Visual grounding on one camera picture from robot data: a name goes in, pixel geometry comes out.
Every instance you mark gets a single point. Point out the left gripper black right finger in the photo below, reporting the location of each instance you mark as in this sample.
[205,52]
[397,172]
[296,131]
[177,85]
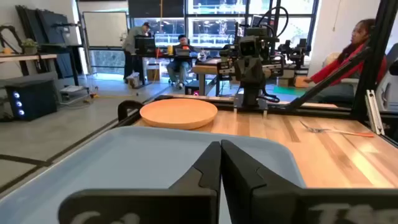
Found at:
[280,205]

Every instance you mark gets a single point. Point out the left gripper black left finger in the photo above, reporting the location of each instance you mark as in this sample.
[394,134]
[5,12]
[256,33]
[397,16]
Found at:
[186,205]

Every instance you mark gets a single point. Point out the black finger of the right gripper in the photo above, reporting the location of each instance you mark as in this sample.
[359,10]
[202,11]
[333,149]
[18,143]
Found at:
[244,73]
[261,73]

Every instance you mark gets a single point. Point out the orange round plate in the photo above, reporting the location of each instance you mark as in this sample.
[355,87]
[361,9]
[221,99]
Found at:
[178,113]

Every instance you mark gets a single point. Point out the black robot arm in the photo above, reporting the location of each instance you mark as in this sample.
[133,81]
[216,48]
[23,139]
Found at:
[295,51]

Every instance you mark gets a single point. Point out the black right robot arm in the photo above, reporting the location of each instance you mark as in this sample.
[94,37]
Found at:
[252,97]

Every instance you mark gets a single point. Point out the blue plastic tray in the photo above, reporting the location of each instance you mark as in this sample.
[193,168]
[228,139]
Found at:
[124,161]

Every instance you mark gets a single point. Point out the wooden work table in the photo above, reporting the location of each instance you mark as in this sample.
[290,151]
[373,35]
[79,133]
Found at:
[203,69]

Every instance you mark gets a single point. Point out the green floor mat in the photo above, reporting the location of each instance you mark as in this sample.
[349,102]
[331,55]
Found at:
[289,91]

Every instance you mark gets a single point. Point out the brown cardboard box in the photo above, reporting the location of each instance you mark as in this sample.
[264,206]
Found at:
[301,82]
[153,74]

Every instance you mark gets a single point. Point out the person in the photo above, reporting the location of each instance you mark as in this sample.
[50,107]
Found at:
[132,43]
[339,67]
[180,67]

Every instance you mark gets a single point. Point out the black computer monitor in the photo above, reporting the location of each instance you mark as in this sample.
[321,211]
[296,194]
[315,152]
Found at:
[144,45]

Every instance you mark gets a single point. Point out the white whiteboard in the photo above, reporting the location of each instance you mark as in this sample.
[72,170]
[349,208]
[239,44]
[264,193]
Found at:
[105,29]

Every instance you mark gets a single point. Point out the white chair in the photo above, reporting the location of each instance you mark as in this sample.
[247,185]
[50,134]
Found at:
[388,90]

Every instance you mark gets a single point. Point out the black leaning panels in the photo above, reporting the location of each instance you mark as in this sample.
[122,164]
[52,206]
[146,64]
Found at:
[49,28]

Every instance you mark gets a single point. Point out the black computer tower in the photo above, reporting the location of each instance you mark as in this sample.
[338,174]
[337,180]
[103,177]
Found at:
[34,99]

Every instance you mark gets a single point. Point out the small potted plant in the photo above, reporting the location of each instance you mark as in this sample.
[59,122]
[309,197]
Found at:
[30,46]

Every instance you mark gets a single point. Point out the wooden shelf board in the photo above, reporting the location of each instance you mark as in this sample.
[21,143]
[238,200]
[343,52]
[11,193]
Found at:
[28,57]

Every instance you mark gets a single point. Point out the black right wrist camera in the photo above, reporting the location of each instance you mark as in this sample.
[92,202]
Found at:
[251,46]

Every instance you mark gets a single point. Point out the silver aluminium bracket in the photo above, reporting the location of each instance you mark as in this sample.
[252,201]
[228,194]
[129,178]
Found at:
[374,112]

